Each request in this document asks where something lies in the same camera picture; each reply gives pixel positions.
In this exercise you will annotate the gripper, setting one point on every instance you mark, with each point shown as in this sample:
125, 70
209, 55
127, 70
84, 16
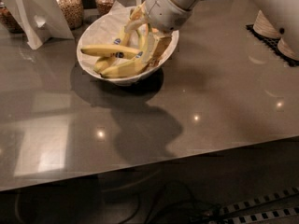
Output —
164, 11

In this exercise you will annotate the large front yellow banana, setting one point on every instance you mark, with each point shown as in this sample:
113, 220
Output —
134, 66

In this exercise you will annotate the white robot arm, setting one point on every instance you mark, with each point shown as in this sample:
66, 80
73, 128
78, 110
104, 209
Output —
277, 22

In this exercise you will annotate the white bowl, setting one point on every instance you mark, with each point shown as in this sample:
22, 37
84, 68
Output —
93, 34

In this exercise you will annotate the top horizontal yellow banana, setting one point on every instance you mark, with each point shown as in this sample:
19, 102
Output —
110, 50

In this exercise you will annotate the back yellow banana with sticker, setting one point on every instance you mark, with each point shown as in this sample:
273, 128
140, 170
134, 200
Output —
105, 62

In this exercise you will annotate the middle glass jar of nuts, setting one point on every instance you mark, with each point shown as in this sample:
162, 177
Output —
104, 6

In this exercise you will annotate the large glass jar of nuts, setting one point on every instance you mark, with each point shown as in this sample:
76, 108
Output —
73, 12

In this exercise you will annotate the left white folded sign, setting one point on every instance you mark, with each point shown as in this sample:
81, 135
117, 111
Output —
40, 20

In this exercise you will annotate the black rubber mat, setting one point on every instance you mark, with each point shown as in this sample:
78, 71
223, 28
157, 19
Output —
272, 43

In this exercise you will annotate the left edge glass jar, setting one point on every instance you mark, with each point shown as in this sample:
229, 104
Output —
8, 21

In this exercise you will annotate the black white striped floor strip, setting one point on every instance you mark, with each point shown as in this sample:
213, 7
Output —
250, 211

